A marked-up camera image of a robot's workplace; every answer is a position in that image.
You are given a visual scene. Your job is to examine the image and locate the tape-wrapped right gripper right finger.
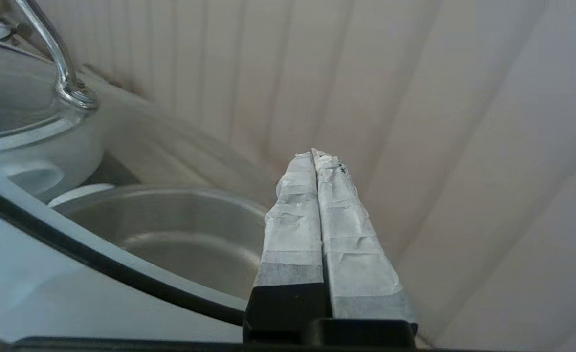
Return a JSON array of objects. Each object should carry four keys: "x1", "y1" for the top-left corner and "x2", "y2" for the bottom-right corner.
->
[{"x1": 311, "y1": 148, "x2": 419, "y2": 324}]

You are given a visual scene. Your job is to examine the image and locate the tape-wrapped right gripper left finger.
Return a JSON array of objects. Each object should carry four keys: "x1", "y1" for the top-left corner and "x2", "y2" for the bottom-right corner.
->
[{"x1": 243, "y1": 151, "x2": 332, "y2": 344}]

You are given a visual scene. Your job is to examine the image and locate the glass lid with steel handle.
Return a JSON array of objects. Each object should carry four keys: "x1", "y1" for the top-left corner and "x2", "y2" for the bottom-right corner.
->
[{"x1": 0, "y1": 153, "x2": 270, "y2": 344}]

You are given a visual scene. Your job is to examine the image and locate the white pot with steel interior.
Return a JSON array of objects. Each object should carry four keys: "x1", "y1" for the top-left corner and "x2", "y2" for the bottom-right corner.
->
[{"x1": 47, "y1": 182, "x2": 270, "y2": 302}]

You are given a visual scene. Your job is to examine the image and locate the large black glass cooktop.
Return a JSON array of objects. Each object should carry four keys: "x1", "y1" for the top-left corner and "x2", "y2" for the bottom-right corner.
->
[{"x1": 84, "y1": 153, "x2": 140, "y2": 187}]

